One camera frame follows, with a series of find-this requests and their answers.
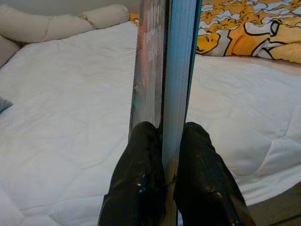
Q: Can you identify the long beige bolster pillow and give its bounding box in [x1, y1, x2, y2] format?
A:
[0, 3, 130, 68]

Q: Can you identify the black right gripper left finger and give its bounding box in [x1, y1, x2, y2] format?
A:
[98, 121, 166, 226]

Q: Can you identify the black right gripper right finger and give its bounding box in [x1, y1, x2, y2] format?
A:
[174, 121, 256, 226]

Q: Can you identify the white quilted mattress pad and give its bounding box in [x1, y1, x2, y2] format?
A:
[0, 21, 301, 226]

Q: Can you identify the book with glossy cover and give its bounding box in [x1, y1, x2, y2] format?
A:
[128, 0, 203, 226]

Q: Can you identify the grey pillow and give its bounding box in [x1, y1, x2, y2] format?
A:
[0, 96, 14, 113]

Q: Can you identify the yellow duck print blanket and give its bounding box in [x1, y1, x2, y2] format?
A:
[128, 0, 301, 64]

